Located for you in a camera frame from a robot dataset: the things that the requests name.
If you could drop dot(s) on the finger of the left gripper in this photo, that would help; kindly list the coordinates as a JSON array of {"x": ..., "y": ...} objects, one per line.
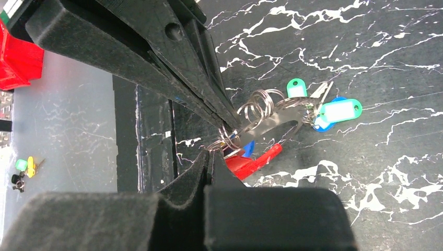
[{"x": 184, "y": 49}]

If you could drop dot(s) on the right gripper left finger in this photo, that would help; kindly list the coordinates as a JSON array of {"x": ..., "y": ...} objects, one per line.
[{"x": 170, "y": 219}]

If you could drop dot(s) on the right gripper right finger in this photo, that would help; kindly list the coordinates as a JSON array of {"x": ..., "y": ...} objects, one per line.
[{"x": 240, "y": 218}]

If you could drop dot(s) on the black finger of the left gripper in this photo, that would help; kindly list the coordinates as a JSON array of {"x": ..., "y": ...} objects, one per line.
[{"x": 87, "y": 32}]

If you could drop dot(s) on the key with red tag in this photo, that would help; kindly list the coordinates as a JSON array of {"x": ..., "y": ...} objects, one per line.
[{"x": 243, "y": 167}]

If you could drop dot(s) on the metal keyring with red handle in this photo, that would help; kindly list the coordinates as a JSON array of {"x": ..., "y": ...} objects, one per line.
[{"x": 267, "y": 109}]

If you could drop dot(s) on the spare keys on floor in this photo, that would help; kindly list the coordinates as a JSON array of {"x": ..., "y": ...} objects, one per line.
[{"x": 27, "y": 168}]

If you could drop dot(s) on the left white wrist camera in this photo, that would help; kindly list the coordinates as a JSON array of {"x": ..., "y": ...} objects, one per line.
[{"x": 21, "y": 61}]

